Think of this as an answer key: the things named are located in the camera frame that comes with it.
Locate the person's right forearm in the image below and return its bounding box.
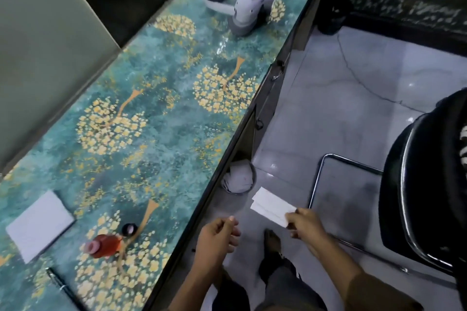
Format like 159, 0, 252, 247
309, 233, 425, 311

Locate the person's left forearm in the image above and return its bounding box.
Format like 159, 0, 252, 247
166, 265, 223, 311

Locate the black white striped cloth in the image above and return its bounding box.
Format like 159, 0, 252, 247
458, 124, 467, 181

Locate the black pen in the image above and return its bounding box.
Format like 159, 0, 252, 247
45, 267, 86, 311

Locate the drawer key with ring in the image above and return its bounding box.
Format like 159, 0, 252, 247
271, 60, 286, 82

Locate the person's leg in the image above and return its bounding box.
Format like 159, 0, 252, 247
255, 229, 328, 311
212, 274, 251, 311

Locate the round waste bin with paper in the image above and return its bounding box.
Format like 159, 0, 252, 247
221, 159, 257, 195

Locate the person's right hand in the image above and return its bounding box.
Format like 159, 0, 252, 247
285, 208, 331, 250

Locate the teal floral table cover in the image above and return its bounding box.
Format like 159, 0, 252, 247
0, 0, 331, 311

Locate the grey partition panel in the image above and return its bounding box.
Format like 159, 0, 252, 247
0, 0, 122, 176

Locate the black chair with chrome frame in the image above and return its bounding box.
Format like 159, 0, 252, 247
308, 88, 467, 287

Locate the person's right leg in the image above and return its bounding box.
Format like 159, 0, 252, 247
255, 229, 328, 311

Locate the small red bottle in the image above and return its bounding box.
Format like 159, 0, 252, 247
83, 234, 122, 259

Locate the white paper pad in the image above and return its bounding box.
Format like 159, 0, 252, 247
5, 190, 76, 265

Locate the person's left hand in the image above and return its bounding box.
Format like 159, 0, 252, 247
193, 215, 242, 276

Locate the person's left leg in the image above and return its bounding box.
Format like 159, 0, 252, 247
212, 274, 251, 311

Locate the white paper slip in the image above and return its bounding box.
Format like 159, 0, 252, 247
250, 187, 297, 228

